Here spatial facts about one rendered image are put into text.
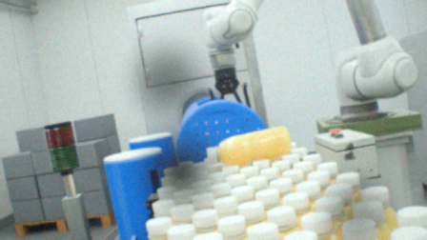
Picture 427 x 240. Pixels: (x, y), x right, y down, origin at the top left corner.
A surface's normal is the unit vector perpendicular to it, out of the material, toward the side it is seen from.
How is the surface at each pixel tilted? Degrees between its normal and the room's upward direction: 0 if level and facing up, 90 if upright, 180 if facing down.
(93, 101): 90
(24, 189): 90
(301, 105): 90
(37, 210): 90
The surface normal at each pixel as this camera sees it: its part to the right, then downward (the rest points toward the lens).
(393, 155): -0.14, 0.09
